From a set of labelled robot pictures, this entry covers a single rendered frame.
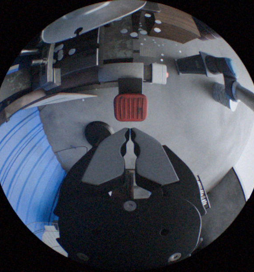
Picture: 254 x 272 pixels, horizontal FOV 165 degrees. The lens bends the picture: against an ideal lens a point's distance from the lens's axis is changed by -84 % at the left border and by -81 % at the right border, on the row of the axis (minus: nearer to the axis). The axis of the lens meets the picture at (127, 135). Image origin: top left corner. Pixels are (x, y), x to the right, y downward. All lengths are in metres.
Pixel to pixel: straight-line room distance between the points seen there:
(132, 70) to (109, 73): 0.07
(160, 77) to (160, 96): 0.68
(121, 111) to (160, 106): 0.85
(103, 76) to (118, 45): 0.12
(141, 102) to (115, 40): 0.23
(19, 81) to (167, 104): 1.15
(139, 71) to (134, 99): 0.14
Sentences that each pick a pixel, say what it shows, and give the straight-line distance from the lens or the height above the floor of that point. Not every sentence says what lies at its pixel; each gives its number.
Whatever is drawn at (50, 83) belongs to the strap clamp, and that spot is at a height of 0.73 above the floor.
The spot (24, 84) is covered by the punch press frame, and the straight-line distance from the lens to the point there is 0.46.
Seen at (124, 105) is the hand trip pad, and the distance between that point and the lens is 0.20.
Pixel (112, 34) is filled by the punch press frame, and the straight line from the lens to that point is 0.36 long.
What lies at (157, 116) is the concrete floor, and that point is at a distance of 1.05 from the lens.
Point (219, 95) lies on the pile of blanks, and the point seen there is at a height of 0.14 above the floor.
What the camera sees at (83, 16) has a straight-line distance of 0.28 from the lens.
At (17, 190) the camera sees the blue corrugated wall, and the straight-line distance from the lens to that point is 1.52.
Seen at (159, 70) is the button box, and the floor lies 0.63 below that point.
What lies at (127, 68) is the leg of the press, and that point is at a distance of 0.31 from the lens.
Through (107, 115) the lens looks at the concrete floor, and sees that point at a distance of 1.04.
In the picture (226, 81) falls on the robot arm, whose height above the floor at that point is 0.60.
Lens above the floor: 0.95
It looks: 58 degrees down
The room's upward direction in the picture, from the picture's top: 178 degrees counter-clockwise
